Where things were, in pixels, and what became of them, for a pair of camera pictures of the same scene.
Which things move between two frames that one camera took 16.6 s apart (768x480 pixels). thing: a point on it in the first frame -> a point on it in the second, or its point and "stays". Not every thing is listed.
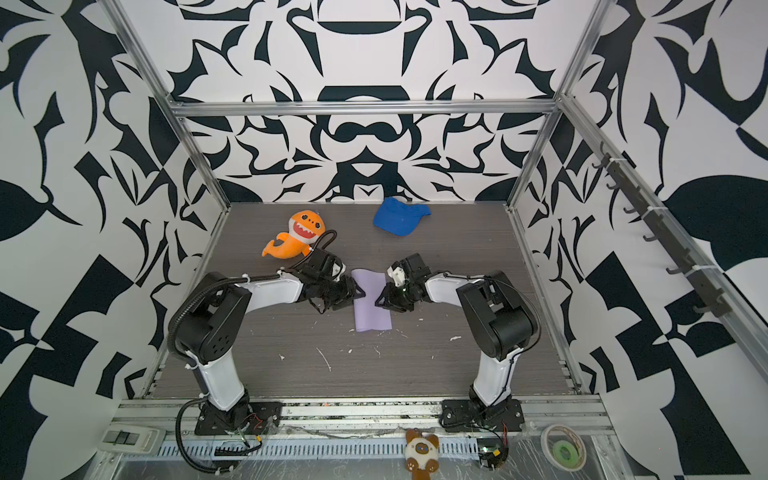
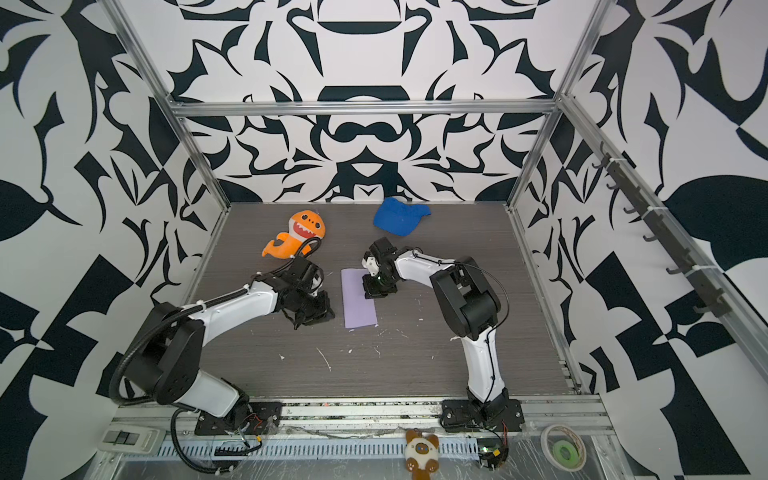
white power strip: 132,438 stays
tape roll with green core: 563,448 stays
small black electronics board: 492,452 stays
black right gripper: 391,300 -> 370,287
